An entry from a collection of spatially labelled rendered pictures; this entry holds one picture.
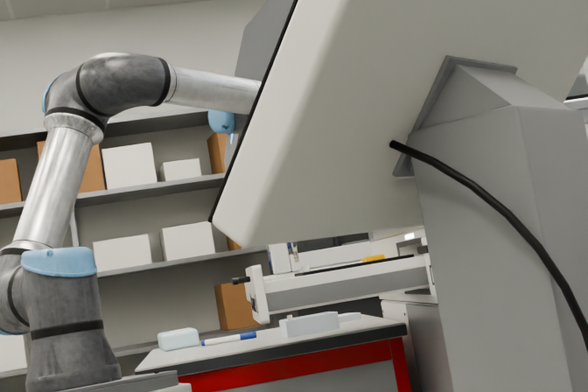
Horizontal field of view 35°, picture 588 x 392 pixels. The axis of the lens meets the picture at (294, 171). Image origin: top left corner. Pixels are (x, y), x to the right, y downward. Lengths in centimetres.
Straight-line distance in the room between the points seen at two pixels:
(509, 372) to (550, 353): 4
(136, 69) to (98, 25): 455
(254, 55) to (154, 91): 104
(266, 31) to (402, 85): 194
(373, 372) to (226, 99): 66
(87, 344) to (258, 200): 78
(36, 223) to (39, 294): 21
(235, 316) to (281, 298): 389
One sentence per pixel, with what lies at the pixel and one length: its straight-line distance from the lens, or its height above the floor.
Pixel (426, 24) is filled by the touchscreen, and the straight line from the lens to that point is 84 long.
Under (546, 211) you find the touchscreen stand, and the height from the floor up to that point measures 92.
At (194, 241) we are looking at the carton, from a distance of 564.
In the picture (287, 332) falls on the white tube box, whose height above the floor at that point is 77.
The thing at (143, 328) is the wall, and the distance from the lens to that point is 603.
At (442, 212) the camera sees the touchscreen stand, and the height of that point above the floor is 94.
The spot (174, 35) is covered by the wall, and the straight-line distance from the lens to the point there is 629.
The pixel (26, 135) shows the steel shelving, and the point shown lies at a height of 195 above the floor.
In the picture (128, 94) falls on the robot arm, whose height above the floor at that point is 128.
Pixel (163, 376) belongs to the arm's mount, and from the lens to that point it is 149.
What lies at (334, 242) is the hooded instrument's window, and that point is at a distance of 272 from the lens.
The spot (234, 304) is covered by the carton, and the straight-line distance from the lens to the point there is 564.
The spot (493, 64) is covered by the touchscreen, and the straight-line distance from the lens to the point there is 97.
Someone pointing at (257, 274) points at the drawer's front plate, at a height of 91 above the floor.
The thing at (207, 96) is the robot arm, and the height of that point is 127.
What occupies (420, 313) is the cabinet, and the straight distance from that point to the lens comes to 195.
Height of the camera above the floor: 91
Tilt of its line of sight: 6 degrees up
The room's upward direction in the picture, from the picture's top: 10 degrees counter-clockwise
